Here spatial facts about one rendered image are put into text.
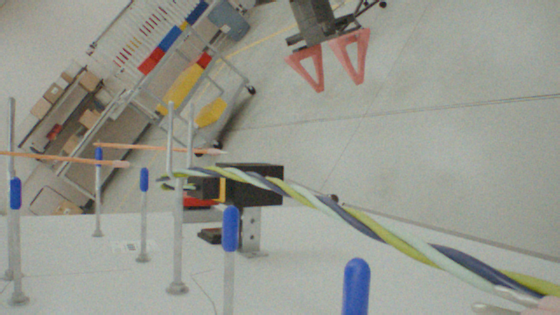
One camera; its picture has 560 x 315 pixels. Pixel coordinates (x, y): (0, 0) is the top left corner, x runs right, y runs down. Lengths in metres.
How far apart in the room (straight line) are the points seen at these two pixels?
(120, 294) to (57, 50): 8.28
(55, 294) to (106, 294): 0.04
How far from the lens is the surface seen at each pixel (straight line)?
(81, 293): 0.35
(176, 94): 4.27
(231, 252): 0.21
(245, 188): 0.42
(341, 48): 0.61
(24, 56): 8.54
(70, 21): 8.72
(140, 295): 0.34
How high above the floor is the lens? 1.31
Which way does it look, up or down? 24 degrees down
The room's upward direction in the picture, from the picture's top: 49 degrees counter-clockwise
